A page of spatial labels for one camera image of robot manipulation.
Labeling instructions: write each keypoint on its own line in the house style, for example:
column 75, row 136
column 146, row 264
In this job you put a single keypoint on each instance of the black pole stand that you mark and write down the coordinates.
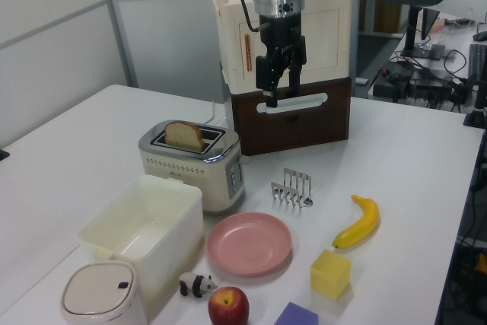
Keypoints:
column 480, row 100

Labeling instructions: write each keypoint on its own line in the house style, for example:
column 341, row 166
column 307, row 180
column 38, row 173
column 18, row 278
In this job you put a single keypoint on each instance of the black power strip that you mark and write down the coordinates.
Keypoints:
column 418, row 89

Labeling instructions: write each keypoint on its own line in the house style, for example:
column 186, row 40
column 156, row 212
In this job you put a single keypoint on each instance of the cream plastic storage box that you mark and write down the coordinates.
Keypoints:
column 171, row 233

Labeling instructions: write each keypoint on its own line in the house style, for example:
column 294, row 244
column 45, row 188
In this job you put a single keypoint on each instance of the cream and chrome toaster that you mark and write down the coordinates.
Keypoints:
column 182, row 167

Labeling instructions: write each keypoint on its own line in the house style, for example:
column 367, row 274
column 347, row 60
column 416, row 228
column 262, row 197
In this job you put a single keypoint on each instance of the metal toast rack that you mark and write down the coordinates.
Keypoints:
column 274, row 188

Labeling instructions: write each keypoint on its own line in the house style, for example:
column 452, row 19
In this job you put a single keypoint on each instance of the panda figurine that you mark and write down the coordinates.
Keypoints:
column 196, row 285

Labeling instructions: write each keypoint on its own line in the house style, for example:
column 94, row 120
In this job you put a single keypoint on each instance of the bread slice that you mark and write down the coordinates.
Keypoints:
column 182, row 134

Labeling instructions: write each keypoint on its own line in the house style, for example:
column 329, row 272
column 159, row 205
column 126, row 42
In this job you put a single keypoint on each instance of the red apple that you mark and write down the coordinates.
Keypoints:
column 228, row 308

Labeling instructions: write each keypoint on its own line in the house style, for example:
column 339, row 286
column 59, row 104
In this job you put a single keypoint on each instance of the yellow foam block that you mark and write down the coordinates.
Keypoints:
column 329, row 275

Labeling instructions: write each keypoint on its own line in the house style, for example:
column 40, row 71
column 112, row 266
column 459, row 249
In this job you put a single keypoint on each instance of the pink plate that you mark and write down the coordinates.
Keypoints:
column 249, row 243

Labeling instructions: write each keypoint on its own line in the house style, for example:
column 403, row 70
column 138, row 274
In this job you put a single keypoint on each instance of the yellow banana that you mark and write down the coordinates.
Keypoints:
column 365, row 222

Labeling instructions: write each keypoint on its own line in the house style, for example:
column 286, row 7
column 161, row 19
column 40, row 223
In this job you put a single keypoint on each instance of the wooden background cabinet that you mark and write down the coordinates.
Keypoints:
column 384, row 16

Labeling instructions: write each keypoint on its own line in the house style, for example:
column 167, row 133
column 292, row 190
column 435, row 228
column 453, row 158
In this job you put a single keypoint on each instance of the purple foam block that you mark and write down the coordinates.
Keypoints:
column 296, row 315

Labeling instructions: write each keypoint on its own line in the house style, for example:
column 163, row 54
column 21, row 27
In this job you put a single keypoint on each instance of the black monitor stand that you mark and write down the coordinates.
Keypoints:
column 426, row 51

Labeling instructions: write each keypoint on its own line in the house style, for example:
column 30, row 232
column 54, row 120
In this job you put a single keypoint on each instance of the cream lidded trash can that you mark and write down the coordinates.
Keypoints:
column 95, row 290

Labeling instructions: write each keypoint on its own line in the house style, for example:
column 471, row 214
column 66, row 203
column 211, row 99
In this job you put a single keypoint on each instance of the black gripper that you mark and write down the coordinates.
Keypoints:
column 279, row 32

